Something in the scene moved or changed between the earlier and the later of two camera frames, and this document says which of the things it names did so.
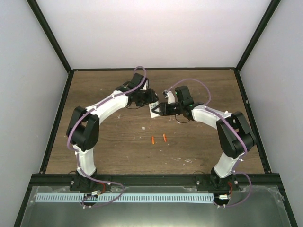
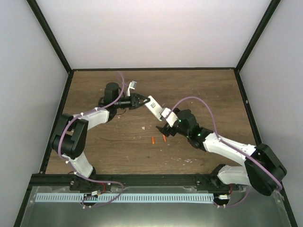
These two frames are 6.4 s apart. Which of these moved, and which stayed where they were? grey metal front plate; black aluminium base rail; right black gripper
Moved: right black gripper
Stayed: grey metal front plate; black aluminium base rail
